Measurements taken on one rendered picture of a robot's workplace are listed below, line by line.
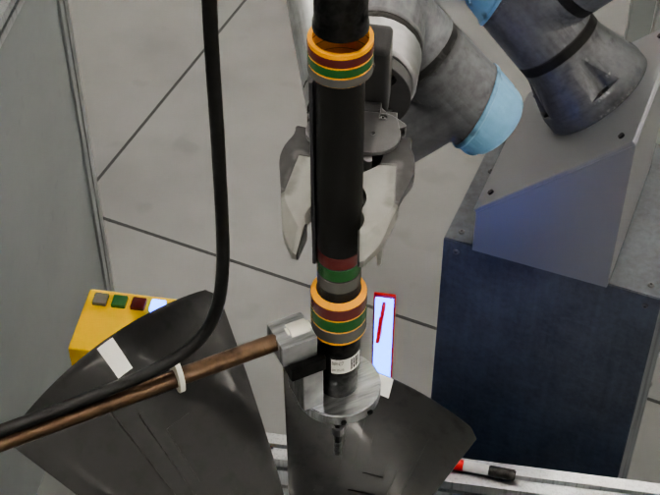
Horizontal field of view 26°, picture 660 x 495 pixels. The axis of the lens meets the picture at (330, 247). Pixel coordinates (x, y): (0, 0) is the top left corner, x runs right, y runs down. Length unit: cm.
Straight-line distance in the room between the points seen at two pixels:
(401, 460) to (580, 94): 57
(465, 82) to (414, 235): 212
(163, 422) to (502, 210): 73
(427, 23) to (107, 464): 47
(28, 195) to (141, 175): 97
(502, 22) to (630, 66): 17
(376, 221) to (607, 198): 81
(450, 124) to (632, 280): 71
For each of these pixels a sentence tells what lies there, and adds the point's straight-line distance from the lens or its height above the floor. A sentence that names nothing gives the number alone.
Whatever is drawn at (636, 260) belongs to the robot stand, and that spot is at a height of 100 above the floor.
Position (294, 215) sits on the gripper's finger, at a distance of 102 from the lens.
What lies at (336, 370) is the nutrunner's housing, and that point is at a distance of 114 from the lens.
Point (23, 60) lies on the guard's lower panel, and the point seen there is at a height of 87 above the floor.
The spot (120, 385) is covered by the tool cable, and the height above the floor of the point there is 156.
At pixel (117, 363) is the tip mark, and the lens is 126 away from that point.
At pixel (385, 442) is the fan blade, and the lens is 150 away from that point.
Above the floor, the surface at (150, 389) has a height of 155.
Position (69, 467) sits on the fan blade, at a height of 137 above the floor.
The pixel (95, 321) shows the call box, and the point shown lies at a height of 107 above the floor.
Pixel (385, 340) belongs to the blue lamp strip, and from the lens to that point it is 166.
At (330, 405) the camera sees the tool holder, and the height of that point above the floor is 146.
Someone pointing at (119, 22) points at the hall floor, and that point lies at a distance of 401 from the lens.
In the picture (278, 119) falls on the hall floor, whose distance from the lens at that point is 365.
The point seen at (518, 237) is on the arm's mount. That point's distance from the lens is 189.
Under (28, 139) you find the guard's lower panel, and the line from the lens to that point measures 256.
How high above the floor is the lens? 238
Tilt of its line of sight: 46 degrees down
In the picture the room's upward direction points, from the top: straight up
